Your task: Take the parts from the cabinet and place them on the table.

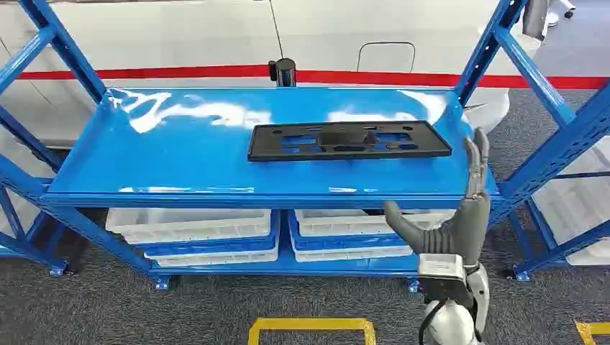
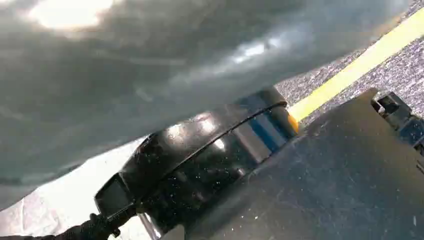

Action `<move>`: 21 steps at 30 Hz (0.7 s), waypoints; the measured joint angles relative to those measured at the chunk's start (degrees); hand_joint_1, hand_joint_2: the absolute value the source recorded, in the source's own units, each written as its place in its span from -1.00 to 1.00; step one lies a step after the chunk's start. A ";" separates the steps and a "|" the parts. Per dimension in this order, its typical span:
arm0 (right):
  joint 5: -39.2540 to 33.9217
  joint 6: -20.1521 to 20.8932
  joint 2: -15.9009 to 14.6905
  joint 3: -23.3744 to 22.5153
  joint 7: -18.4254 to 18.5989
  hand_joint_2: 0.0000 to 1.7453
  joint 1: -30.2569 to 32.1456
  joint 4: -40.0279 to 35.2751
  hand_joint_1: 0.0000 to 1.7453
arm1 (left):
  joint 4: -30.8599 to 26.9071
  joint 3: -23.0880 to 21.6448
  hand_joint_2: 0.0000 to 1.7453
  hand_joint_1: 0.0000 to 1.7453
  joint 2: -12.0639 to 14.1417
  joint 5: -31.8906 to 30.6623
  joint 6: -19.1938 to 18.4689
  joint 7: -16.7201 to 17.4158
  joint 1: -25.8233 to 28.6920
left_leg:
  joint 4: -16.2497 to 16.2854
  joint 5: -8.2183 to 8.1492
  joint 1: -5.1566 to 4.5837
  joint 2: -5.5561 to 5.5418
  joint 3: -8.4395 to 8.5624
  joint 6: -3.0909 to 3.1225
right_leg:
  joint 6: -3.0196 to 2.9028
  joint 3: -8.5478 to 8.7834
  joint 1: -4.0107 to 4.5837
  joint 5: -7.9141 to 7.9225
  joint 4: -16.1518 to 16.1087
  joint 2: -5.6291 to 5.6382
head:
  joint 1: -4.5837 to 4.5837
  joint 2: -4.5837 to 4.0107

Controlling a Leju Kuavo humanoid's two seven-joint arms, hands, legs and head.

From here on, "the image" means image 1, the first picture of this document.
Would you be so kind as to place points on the black plastic frame plate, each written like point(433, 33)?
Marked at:
point(429, 148)

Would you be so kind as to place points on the black stanchion post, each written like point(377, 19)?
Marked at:
point(285, 72)

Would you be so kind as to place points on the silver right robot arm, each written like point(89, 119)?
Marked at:
point(452, 324)

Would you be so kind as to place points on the blue metal shelf rack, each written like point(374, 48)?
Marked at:
point(190, 157)

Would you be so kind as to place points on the stack of white bins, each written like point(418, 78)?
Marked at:
point(572, 204)

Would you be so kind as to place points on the white round pedestal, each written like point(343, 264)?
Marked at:
point(491, 109)

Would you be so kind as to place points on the grey hanging object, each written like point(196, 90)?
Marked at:
point(534, 19)

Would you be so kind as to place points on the white plastic bin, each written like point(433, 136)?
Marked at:
point(214, 258)
point(190, 224)
point(348, 253)
point(343, 223)

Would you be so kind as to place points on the red barrier belt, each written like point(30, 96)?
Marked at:
point(143, 73)

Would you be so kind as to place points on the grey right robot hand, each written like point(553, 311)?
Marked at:
point(469, 228)

